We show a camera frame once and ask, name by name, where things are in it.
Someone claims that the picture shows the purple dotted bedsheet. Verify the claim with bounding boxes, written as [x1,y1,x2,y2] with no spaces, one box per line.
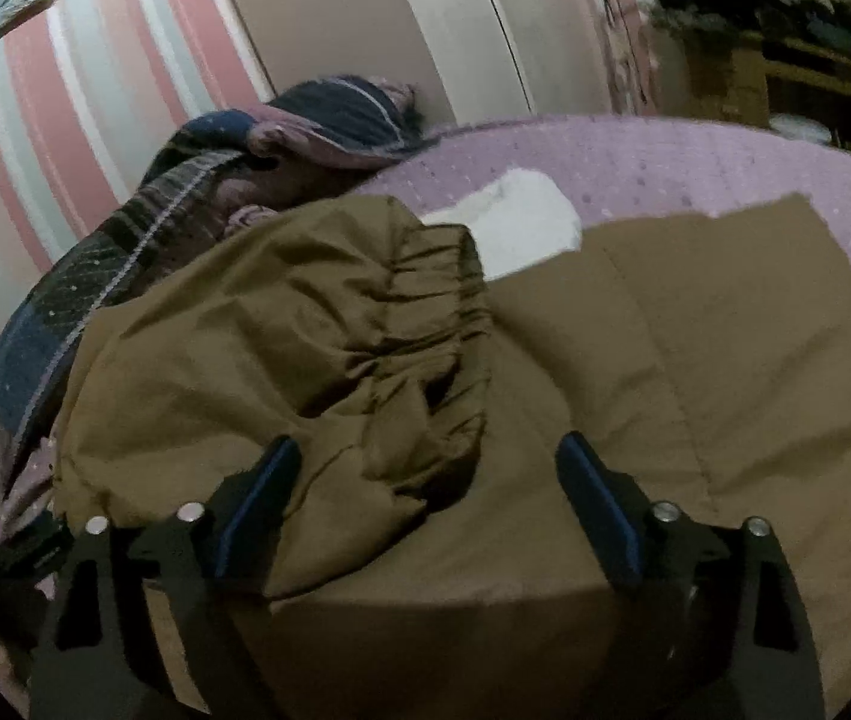
[0,116,851,720]

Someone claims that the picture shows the wooden desk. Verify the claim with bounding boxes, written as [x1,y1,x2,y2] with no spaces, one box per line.
[654,22,851,158]

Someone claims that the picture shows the olive brown pants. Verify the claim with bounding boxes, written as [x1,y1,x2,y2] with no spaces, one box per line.
[54,193,851,720]

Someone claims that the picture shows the cream wardrobe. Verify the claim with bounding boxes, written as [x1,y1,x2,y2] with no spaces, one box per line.
[208,0,614,128]

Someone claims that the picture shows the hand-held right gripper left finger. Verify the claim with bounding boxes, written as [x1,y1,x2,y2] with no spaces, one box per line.
[28,435,302,720]

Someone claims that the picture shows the dark plaid blanket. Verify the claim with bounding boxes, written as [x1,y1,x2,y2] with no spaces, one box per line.
[0,75,442,533]

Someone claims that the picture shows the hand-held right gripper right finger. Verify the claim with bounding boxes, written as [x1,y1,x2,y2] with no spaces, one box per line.
[555,431,828,720]

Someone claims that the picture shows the white cloth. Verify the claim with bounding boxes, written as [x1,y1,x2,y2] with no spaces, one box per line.
[421,169,584,282]

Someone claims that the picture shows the white plate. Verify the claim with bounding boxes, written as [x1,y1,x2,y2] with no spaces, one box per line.
[769,114,837,145]

